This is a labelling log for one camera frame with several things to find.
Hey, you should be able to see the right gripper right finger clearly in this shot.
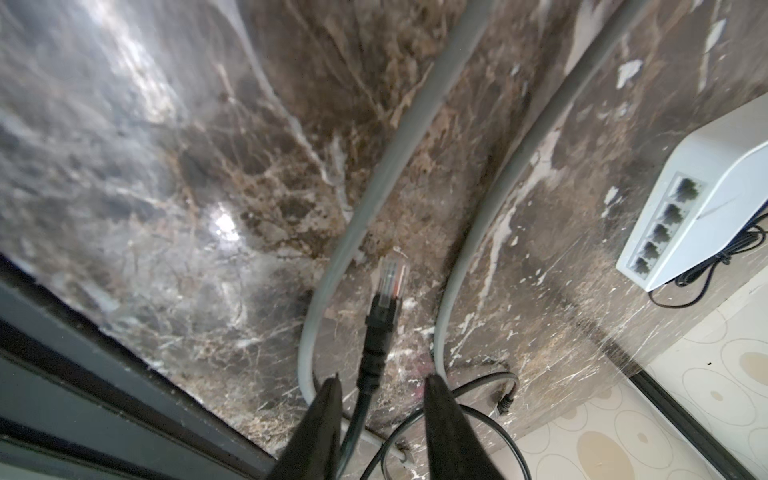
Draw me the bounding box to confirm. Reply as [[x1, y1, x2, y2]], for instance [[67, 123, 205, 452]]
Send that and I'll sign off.
[[423, 375, 503, 480]]

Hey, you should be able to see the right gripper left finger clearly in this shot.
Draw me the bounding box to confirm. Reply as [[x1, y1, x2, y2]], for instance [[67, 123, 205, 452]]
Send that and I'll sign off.
[[267, 377, 342, 480]]

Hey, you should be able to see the black cable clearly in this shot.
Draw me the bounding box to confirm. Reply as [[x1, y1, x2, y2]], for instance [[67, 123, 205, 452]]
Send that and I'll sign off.
[[335, 251, 533, 480]]

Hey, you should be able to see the white router box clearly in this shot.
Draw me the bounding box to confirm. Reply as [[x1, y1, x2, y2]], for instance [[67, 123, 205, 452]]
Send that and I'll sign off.
[[616, 96, 767, 291]]

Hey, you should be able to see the black power adapter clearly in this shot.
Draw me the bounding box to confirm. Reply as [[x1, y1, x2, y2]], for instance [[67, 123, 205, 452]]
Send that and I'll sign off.
[[648, 203, 767, 310]]

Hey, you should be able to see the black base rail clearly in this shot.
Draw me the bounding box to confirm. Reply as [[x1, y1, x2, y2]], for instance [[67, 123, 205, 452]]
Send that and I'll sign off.
[[1, 260, 275, 479]]

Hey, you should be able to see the grey ethernet cable upper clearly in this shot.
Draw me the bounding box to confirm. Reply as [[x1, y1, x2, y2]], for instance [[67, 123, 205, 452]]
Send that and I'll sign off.
[[296, 0, 499, 463]]

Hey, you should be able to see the grey ethernet cable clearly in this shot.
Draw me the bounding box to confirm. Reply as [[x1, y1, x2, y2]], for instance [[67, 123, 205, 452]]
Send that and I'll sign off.
[[431, 0, 655, 385], [296, 0, 499, 463]]

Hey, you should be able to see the grey ethernet cable lower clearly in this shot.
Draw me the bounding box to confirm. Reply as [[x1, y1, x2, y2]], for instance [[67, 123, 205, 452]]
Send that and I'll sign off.
[[431, 0, 655, 385]]

